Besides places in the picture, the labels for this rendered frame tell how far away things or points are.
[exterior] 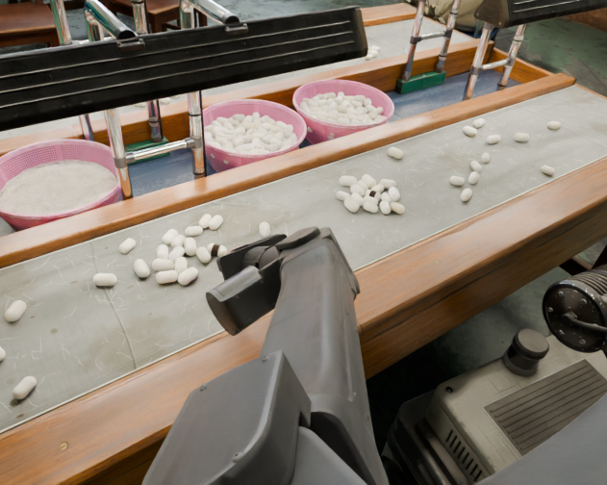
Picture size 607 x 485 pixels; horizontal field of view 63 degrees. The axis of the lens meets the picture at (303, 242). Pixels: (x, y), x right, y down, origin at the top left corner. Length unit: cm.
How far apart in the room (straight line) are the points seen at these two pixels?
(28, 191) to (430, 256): 78
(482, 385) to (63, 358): 79
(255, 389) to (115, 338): 64
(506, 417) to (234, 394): 97
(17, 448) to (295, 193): 65
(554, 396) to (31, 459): 95
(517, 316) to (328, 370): 179
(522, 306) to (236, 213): 134
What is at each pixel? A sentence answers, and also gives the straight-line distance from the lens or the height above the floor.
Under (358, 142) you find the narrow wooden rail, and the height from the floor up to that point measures 76.
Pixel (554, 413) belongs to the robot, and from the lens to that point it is 117.
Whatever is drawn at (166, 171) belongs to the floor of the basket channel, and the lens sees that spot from 123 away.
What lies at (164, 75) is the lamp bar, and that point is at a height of 107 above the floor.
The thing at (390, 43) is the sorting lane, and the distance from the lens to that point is 189.
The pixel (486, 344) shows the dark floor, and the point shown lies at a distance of 186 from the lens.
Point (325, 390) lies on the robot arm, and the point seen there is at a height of 118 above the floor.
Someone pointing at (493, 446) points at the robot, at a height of 47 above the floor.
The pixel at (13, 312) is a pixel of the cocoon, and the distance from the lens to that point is 86.
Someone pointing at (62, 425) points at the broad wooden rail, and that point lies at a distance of 71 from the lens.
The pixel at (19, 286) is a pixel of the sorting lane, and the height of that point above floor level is 74.
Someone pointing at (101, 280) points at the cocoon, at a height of 76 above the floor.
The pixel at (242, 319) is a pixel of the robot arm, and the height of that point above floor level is 95.
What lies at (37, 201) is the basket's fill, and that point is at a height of 73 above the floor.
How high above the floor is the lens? 135
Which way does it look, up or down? 42 degrees down
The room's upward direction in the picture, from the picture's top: 6 degrees clockwise
